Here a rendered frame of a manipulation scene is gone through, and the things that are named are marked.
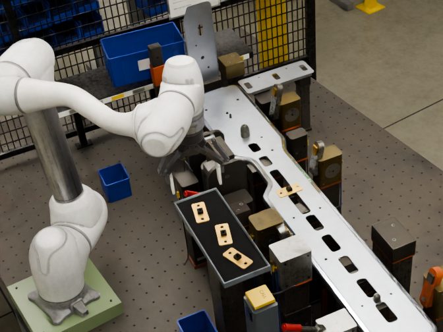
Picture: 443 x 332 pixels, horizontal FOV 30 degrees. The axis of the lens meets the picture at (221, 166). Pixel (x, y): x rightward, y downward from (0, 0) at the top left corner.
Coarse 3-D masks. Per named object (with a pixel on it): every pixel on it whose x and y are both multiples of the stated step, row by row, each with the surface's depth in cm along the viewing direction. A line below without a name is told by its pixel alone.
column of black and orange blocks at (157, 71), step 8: (152, 48) 308; (160, 48) 309; (152, 56) 309; (160, 56) 311; (152, 64) 312; (160, 64) 313; (152, 72) 315; (160, 72) 315; (152, 80) 319; (160, 80) 317
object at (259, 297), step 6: (258, 288) 218; (264, 288) 217; (246, 294) 217; (252, 294) 216; (258, 294) 216; (264, 294) 216; (270, 294) 216; (252, 300) 214; (258, 300) 214; (264, 300) 214; (270, 300) 214; (258, 306) 213
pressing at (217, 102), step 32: (224, 96) 315; (224, 128) 299; (256, 128) 297; (256, 160) 284; (288, 160) 282; (320, 192) 269; (288, 224) 258; (320, 256) 246; (352, 256) 245; (352, 288) 236; (384, 288) 235; (384, 320) 226; (416, 320) 225
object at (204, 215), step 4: (192, 204) 245; (196, 204) 244; (200, 204) 244; (192, 208) 243; (196, 208) 243; (200, 208) 242; (204, 208) 243; (196, 212) 242; (200, 212) 241; (204, 212) 242; (196, 216) 241; (200, 216) 240; (204, 216) 240; (196, 220) 239; (200, 220) 239; (204, 220) 239; (208, 220) 239
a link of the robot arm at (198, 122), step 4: (196, 116) 215; (200, 116) 216; (192, 120) 215; (196, 120) 216; (200, 120) 217; (192, 124) 216; (196, 124) 217; (200, 124) 218; (192, 128) 217; (196, 128) 217; (200, 128) 219; (188, 132) 218; (192, 132) 218
